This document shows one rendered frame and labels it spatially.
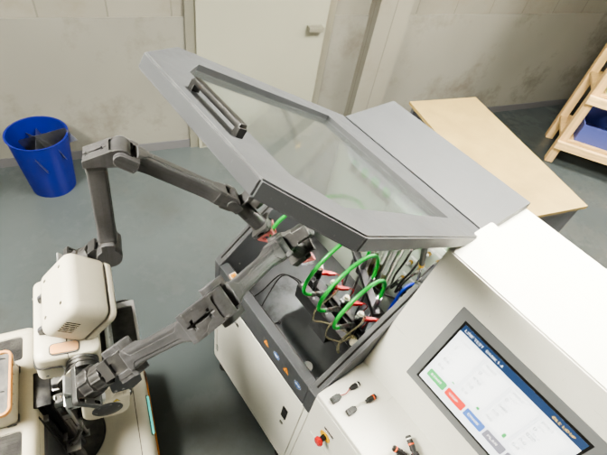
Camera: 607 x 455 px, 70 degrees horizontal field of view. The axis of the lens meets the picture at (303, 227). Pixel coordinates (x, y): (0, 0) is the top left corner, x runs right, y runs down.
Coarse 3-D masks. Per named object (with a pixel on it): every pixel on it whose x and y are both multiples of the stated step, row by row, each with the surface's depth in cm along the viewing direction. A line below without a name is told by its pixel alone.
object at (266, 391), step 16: (240, 320) 187; (224, 336) 218; (240, 336) 196; (224, 352) 229; (240, 352) 205; (256, 352) 187; (240, 368) 216; (256, 368) 195; (272, 368) 177; (240, 384) 227; (256, 384) 204; (272, 384) 185; (256, 400) 215; (272, 400) 193; (288, 400) 176; (272, 416) 202; (288, 416) 183; (272, 432) 213; (288, 432) 192
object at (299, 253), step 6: (306, 240) 151; (300, 246) 147; (306, 246) 150; (312, 246) 149; (294, 252) 147; (300, 252) 148; (306, 252) 149; (288, 258) 153; (294, 258) 151; (300, 258) 150; (294, 264) 151
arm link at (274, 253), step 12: (276, 240) 134; (264, 252) 130; (276, 252) 131; (288, 252) 136; (252, 264) 120; (264, 264) 123; (276, 264) 132; (240, 276) 112; (252, 276) 116; (204, 288) 102; (228, 288) 107; (240, 288) 109; (240, 300) 107; (240, 312) 106; (228, 324) 103
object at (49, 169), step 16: (16, 128) 298; (32, 128) 306; (48, 128) 310; (64, 128) 294; (16, 144) 301; (32, 144) 305; (48, 144) 296; (64, 144) 295; (16, 160) 292; (32, 160) 286; (48, 160) 291; (64, 160) 302; (32, 176) 299; (48, 176) 300; (64, 176) 310; (48, 192) 312; (64, 192) 319
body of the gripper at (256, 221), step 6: (252, 216) 152; (258, 216) 153; (264, 216) 159; (252, 222) 153; (258, 222) 153; (264, 222) 154; (258, 228) 154; (264, 228) 151; (252, 234) 155; (258, 234) 153
